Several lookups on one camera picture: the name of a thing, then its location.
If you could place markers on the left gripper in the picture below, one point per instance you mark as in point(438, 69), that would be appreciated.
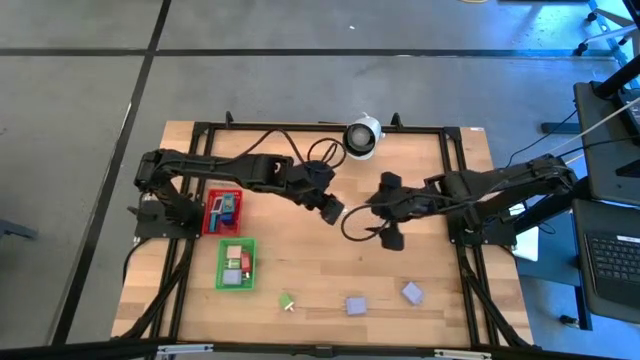
point(312, 182)

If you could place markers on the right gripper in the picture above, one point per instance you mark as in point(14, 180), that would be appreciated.
point(410, 205)

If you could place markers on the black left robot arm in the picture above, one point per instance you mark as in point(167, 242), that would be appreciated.
point(225, 167)

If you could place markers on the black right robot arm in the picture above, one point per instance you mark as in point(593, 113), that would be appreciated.
point(515, 185)

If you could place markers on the office chair base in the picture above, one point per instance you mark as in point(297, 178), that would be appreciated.
point(612, 32)

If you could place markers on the white cylindrical spot lamp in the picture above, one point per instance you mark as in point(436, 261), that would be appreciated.
point(372, 127)

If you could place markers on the red plastic basket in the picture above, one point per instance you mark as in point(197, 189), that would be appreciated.
point(237, 230)

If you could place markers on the red power adapter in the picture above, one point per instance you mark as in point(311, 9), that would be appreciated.
point(246, 261)

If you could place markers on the white paper sheet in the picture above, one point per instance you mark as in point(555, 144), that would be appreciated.
point(527, 245)

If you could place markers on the green plastic basket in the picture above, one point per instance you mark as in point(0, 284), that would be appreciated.
point(222, 287)

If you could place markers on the black side desk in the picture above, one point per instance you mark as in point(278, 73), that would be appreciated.
point(610, 175)

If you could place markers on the black keyboard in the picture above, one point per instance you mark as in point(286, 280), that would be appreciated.
point(615, 260)

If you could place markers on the black pole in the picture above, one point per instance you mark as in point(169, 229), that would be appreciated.
point(617, 82)

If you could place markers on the black overhead crossbar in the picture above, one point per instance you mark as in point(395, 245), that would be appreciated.
point(75, 350)

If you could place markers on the gray floor object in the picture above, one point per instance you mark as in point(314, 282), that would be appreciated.
point(15, 230)

